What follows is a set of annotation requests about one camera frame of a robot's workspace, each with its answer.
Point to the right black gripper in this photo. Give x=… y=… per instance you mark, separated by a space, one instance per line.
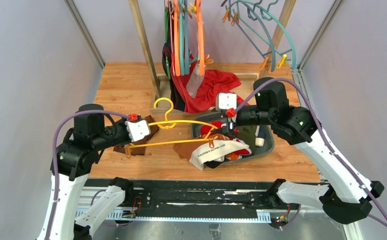
x=231 y=124

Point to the teal plastic hanger pair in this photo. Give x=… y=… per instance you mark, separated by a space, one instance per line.
x=184 y=52

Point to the brown underwear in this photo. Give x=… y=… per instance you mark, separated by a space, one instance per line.
x=197 y=153

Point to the blue-grey plastic clip hanger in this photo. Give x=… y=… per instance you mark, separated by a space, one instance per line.
x=252 y=20

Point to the yellow plastic clip hanger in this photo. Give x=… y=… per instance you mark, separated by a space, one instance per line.
x=169 y=124

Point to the orange plastic hanger right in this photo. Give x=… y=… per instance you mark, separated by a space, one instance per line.
x=200 y=38

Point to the large red garment hanging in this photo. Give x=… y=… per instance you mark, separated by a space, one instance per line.
x=214 y=82

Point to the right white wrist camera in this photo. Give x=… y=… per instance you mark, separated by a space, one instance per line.
x=226 y=101

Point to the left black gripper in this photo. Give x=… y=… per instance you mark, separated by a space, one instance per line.
x=122 y=133

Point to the orange underwear in basin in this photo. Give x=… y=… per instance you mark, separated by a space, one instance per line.
x=233 y=157

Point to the grey plastic basin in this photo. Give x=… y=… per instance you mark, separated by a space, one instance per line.
x=264 y=138

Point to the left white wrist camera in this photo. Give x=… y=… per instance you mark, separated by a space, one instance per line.
x=138 y=130

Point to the dark navy garment hanging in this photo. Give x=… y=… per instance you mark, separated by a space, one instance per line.
x=167 y=59

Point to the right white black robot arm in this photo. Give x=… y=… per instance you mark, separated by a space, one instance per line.
x=347 y=197

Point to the dark green underwear in basin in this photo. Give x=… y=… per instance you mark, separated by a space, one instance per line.
x=248 y=135

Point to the black underwear cream waistband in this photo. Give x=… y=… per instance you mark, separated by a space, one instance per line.
x=214 y=164

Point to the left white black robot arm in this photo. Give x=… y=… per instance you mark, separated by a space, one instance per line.
x=72 y=161

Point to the orange plastic hanger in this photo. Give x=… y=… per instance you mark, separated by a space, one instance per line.
x=200 y=38
x=176 y=11

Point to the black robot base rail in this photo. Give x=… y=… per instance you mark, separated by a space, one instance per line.
x=202 y=201

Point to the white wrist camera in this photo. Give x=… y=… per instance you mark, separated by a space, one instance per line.
x=226 y=101
x=138 y=130

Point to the orange plastic hanger left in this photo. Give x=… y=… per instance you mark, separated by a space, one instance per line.
x=176 y=11

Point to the teal plastic clip hanger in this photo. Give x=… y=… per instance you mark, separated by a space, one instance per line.
x=286 y=50

